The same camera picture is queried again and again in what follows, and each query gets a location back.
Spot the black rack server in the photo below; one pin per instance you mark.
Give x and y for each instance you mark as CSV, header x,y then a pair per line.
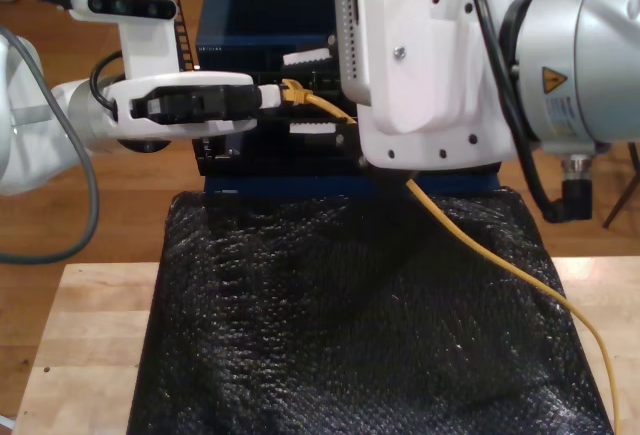
x,y
320,77

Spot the black rack drawer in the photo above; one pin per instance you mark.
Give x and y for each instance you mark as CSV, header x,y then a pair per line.
x,y
280,155

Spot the blue rack base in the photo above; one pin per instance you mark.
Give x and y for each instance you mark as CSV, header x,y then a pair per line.
x,y
300,186

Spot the black bubble mat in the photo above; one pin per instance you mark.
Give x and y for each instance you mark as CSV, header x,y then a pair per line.
x,y
300,330

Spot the black perforated rack post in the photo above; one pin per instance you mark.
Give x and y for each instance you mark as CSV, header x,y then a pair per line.
x,y
201,160

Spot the blue network switch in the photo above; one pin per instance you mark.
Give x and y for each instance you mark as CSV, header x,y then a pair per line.
x,y
260,10

